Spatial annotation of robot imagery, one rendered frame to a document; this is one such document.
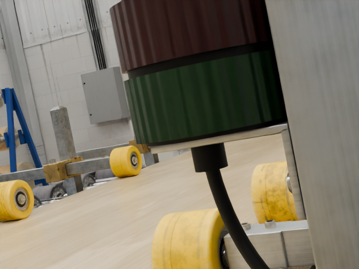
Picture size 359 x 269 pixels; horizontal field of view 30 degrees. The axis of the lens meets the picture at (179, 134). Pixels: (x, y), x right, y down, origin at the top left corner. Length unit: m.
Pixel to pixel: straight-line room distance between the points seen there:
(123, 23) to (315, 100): 0.07
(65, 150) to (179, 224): 1.37
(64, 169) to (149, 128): 1.66
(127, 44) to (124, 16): 0.01
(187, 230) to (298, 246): 0.09
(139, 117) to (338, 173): 0.07
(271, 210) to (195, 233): 0.24
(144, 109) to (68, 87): 10.83
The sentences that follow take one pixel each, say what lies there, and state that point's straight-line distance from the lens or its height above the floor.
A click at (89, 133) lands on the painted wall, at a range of 10.92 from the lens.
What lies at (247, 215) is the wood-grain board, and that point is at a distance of 0.94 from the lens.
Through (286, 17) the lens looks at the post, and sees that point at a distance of 0.21.
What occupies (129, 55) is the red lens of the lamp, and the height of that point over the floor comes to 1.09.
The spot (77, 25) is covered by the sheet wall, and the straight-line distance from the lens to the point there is 10.92.
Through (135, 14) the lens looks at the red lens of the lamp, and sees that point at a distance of 0.22.
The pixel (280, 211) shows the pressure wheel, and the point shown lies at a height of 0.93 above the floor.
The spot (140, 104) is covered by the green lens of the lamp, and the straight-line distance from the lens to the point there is 0.22.
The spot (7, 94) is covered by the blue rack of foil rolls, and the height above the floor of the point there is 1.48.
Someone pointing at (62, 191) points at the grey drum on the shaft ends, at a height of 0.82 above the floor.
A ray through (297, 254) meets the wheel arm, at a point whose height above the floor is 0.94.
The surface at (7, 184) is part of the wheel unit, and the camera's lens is 1.38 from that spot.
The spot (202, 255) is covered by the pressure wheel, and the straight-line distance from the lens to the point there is 0.54.
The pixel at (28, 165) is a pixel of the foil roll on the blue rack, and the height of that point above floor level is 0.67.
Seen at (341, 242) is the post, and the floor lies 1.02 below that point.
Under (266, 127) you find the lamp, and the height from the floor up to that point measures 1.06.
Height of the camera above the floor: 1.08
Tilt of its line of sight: 3 degrees down
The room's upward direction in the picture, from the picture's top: 11 degrees counter-clockwise
